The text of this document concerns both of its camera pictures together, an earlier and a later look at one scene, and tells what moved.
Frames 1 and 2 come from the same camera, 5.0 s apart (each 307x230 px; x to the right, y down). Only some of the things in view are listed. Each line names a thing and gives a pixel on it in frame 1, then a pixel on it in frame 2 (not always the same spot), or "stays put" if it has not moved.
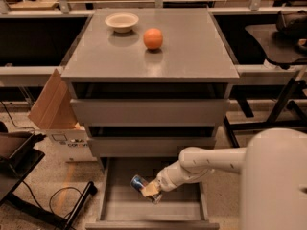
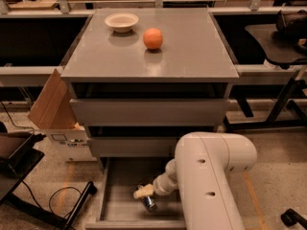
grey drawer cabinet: [150, 81] stays put
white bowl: [122, 23] stays put
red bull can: [137, 182] to [150, 203]
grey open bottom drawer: [122, 208] stays put
